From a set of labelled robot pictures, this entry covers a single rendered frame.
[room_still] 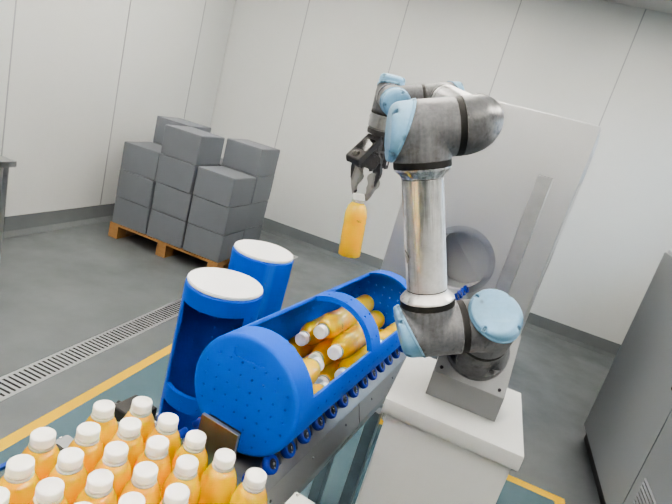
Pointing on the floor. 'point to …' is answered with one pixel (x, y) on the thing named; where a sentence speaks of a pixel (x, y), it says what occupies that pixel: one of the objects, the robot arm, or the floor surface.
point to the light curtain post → (524, 233)
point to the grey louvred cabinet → (637, 406)
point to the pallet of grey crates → (193, 191)
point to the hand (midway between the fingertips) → (359, 194)
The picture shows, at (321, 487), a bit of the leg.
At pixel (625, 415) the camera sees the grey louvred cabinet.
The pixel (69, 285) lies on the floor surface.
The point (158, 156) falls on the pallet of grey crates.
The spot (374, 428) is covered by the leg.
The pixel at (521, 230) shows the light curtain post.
